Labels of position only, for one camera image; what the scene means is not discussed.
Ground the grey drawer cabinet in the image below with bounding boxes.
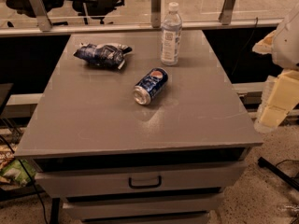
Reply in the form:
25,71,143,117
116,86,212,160
17,31,262,224

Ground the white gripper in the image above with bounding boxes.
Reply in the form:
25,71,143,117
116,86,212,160
252,31,299,133

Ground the black floor cable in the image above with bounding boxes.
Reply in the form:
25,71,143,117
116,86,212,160
0,133,50,224

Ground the black stand leg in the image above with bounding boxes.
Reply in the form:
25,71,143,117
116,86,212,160
258,157,299,191

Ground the blue pepsi can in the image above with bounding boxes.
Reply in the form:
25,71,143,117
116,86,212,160
133,67,168,105

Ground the metal rail bracket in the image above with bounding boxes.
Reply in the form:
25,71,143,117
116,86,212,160
28,0,52,32
219,0,236,25
150,0,162,28

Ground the clear plastic water bottle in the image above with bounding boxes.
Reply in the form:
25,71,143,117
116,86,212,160
161,2,182,65

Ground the left metal rail bracket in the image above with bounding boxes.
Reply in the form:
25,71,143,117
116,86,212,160
28,0,52,32

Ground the blue crumpled chip bag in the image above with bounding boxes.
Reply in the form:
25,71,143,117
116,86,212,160
73,43,133,69

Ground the green snack bag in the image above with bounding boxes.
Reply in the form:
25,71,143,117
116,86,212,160
0,160,36,187

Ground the right metal rail bracket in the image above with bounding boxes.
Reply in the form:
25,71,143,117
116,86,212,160
219,0,236,25

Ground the black top drawer handle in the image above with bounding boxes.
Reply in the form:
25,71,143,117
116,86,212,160
128,175,162,189

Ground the grey horizontal rail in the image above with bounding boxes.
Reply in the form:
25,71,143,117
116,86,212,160
0,18,282,37

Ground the middle metal rail bracket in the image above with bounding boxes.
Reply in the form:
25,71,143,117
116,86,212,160
150,0,162,28

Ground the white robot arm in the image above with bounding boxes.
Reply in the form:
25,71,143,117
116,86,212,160
252,4,299,133

